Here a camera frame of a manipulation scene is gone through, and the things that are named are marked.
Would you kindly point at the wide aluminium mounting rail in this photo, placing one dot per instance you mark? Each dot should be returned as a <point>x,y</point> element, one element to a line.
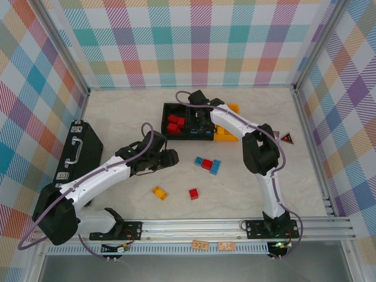
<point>191,230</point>

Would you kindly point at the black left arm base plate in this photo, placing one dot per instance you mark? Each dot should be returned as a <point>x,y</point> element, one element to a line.
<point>133,230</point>

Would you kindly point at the yellow plastic bin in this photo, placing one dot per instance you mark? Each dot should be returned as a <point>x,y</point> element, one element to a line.
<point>223,138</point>

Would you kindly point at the black hard carrying case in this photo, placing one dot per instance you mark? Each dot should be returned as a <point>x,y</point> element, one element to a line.
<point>88,144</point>

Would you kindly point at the red black triangle token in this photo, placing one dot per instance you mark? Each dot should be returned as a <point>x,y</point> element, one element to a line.
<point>287,137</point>

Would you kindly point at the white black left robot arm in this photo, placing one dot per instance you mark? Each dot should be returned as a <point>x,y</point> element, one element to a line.
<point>102,181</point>

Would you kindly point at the black plastic bin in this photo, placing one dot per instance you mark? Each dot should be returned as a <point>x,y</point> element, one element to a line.
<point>164,135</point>
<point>199,138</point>

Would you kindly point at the thin aluminium frame rail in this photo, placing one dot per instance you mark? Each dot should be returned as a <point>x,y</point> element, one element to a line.
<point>132,87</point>

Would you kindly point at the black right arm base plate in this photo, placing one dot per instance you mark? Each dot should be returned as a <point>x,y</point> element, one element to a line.
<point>255,229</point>

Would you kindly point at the aluminium frame post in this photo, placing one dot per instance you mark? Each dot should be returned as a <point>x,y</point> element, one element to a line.
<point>321,44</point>
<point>64,47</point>

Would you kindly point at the long blue lego brick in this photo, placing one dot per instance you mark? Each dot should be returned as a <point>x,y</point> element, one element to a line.
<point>194,133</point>
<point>215,167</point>

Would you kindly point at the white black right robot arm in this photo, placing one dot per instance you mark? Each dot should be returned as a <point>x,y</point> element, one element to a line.
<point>267,194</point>

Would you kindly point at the small printed picture card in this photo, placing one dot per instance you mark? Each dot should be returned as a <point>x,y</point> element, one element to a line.
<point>278,135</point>

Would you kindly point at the orange paper tag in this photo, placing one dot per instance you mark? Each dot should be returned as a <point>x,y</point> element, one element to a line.
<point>226,245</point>
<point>199,244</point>

